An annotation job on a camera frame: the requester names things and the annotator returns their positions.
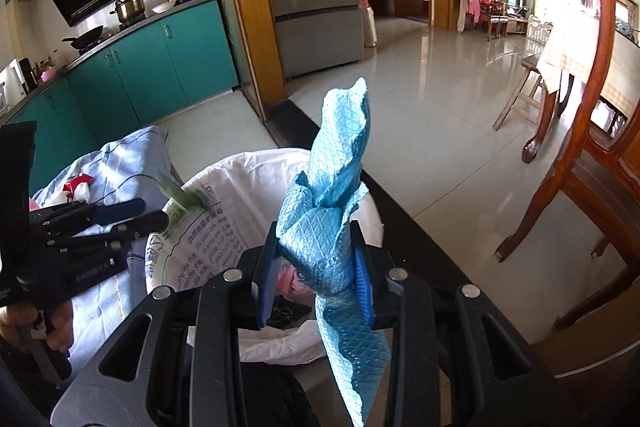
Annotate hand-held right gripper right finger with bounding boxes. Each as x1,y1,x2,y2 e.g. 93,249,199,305
350,222,566,427

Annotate white baby fence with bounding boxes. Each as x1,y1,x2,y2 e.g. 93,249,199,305
527,14,553,42

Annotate person's left hand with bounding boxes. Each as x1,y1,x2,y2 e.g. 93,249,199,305
0,294,76,355

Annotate teal base cabinets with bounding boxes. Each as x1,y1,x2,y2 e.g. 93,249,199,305
0,0,240,188

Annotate pink white plastic bag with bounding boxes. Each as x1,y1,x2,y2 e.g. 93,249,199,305
277,267,313,300

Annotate white pink floor bin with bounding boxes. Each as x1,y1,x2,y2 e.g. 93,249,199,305
360,0,377,48

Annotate blue checked tablecloth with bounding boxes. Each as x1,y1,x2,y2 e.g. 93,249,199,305
30,124,201,373

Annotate wooden stool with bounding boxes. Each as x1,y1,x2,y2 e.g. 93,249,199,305
492,52,546,132

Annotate wooden dining table with cloth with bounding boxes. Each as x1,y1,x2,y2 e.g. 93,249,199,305
536,14,640,118

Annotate black wok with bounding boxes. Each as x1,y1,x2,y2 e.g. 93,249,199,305
61,24,106,50

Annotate steel stockpot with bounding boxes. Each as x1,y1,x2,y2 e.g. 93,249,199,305
110,0,151,25

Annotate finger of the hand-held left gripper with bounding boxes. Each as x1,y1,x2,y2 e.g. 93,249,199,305
32,199,147,228
45,211,169,258

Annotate trash bin with white liner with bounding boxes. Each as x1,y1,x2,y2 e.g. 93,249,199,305
142,147,386,365

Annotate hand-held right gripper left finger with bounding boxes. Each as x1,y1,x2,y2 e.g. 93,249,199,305
50,219,281,427

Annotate brown wooden chair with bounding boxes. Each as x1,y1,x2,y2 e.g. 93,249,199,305
494,0,640,427

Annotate white kitchen appliance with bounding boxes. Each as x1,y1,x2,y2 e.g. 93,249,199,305
9,57,32,96

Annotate carved wooden chairs with clothes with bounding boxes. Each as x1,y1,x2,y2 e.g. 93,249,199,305
455,0,511,40

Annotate row of condiment bottles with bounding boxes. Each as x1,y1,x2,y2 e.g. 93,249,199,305
30,49,57,80

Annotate blue cleaning cloth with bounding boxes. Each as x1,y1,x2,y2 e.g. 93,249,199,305
274,77,391,425

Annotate green thin wrapper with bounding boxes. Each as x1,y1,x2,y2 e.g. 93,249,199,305
162,183,213,212

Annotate wooden framed glass sliding door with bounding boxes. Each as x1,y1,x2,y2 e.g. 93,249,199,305
192,0,288,122

